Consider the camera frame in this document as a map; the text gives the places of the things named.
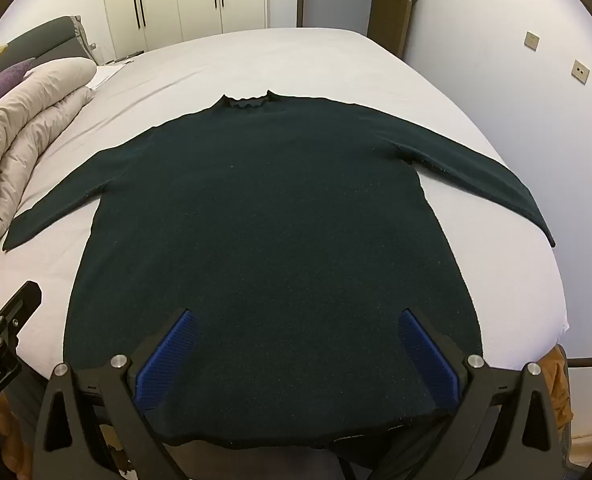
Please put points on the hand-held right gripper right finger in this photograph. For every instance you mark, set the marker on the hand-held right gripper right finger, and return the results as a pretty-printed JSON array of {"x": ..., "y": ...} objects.
[{"x": 428, "y": 360}]

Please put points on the beige wall socket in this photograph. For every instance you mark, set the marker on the beige wall socket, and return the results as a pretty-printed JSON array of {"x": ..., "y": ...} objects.
[
  {"x": 532, "y": 40},
  {"x": 581, "y": 71}
]

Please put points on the dark green sweater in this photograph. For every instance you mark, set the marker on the dark green sweater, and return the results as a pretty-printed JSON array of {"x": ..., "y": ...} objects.
[{"x": 276, "y": 235}]

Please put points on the white bed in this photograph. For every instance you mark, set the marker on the white bed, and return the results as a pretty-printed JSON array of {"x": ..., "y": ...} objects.
[{"x": 301, "y": 60}]

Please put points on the grey pillow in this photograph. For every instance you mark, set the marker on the grey pillow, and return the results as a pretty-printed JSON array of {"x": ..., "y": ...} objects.
[{"x": 50, "y": 40}]

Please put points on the purple pillow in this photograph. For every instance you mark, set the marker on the purple pillow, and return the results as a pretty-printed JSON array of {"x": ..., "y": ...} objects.
[{"x": 0, "y": 82}]

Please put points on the brown wooden door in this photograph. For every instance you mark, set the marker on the brown wooden door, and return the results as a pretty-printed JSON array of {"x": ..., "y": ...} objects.
[{"x": 391, "y": 10}]

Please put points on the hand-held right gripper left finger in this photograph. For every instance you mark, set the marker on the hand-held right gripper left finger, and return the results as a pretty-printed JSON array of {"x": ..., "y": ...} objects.
[{"x": 168, "y": 355}]

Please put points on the cream wardrobe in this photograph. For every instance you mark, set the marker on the cream wardrobe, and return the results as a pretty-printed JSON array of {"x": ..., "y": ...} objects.
[{"x": 190, "y": 0}]

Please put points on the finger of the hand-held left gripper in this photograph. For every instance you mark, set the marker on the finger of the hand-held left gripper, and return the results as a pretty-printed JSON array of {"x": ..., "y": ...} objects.
[{"x": 23, "y": 302}]

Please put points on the orange-brown cloth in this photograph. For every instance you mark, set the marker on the orange-brown cloth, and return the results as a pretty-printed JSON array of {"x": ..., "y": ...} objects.
[{"x": 558, "y": 385}]

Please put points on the beige folded duvet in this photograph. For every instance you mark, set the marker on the beige folded duvet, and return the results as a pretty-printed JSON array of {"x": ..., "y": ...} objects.
[{"x": 20, "y": 125}]

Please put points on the white papers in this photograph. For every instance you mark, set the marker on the white papers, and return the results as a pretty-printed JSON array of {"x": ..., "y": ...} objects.
[{"x": 108, "y": 72}]

